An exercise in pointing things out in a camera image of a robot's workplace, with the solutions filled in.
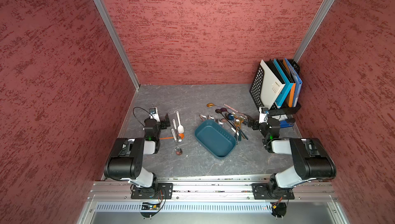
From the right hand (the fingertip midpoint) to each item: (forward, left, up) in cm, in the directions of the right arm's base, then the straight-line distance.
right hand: (254, 116), depth 94 cm
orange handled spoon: (-9, +46, -6) cm, 48 cm away
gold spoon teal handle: (-2, +10, -6) cm, 12 cm away
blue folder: (+10, -22, +20) cm, 32 cm away
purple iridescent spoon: (+10, +21, -8) cm, 24 cm away
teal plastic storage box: (-12, +25, -7) cm, 28 cm away
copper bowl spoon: (-20, +47, -4) cm, 51 cm away
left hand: (0, +60, +1) cm, 60 cm away
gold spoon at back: (+16, +27, -8) cm, 32 cm away
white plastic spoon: (-4, +47, -6) cm, 48 cm away
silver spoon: (+4, +33, -5) cm, 33 cm away
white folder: (+10, -8, +16) cm, 21 cm away
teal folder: (+6, -15, +19) cm, 25 cm away
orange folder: (+7, -19, +19) cm, 27 cm away
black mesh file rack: (+22, -6, -1) cm, 23 cm away
